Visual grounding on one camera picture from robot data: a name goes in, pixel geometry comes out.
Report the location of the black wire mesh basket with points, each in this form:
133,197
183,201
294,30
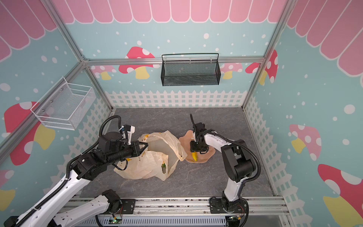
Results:
195,69

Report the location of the banana print plastic bag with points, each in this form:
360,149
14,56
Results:
162,147

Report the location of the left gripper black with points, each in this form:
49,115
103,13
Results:
136,150

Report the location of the large yellow banana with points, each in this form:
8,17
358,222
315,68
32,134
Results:
195,156

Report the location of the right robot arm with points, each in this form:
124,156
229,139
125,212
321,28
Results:
240,163

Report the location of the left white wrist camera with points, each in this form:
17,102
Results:
127,131

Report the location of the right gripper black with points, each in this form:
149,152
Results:
197,143

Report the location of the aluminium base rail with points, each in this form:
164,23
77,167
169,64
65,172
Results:
189,212

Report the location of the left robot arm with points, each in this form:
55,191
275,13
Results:
113,145

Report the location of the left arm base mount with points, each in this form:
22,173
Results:
126,205

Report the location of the pink wavy fruit plate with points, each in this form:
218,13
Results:
201,158

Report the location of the white wire mesh basket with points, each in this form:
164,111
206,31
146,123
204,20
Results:
64,105

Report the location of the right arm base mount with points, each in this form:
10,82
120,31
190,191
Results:
219,205

